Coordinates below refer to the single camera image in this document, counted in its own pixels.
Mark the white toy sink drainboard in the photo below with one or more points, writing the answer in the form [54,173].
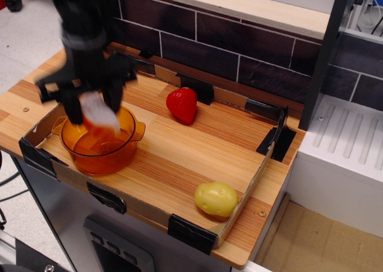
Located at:
[338,169]

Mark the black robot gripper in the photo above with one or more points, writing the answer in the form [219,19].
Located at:
[86,71]

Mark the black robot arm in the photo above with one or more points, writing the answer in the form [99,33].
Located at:
[86,29]

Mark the black caster wheel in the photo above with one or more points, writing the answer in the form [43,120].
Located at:
[14,5]

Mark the yellow toy potato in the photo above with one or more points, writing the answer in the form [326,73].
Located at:
[216,198]

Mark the salmon sushi toy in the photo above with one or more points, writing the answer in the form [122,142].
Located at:
[99,119]

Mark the grey oven control panel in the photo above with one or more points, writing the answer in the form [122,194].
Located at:
[115,253]

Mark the cardboard fence with black tape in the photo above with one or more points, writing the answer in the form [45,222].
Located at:
[232,139]

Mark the orange transparent plastic pot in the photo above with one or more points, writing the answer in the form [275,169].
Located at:
[100,155]

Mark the red toy strawberry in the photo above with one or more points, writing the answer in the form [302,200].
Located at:
[182,103]

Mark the dark grey vertical post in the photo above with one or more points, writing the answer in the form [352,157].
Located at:
[330,37]

